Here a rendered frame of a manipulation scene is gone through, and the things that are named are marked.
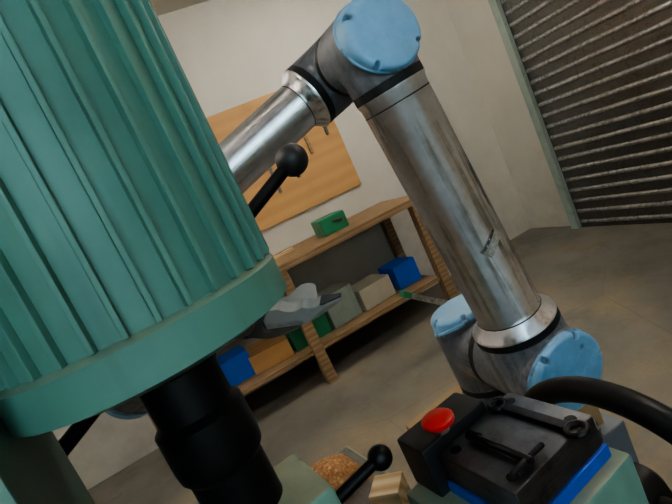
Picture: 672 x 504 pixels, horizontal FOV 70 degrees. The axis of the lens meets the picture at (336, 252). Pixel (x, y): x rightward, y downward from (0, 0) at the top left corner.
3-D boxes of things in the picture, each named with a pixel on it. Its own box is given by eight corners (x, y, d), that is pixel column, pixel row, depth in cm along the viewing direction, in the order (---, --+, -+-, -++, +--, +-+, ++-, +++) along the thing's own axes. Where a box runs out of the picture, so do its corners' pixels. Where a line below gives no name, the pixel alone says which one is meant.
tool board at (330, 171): (362, 183, 383) (315, 75, 368) (115, 301, 321) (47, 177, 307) (360, 183, 387) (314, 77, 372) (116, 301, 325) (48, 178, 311)
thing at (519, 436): (612, 455, 38) (590, 396, 37) (526, 553, 34) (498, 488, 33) (491, 414, 50) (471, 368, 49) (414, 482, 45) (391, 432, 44)
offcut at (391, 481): (380, 522, 51) (367, 497, 50) (385, 499, 54) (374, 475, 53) (409, 518, 50) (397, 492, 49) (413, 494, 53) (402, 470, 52)
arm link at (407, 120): (548, 357, 97) (365, 7, 80) (625, 384, 81) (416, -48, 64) (494, 404, 94) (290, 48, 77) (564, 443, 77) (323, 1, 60)
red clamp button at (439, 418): (462, 419, 42) (458, 409, 42) (438, 440, 40) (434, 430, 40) (440, 410, 44) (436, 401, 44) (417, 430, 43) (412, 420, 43)
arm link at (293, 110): (327, 35, 90) (37, 296, 77) (351, 7, 78) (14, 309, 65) (366, 85, 93) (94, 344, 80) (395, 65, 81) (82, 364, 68)
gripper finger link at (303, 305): (344, 267, 55) (267, 274, 56) (339, 302, 50) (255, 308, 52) (349, 288, 56) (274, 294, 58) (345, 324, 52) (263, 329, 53)
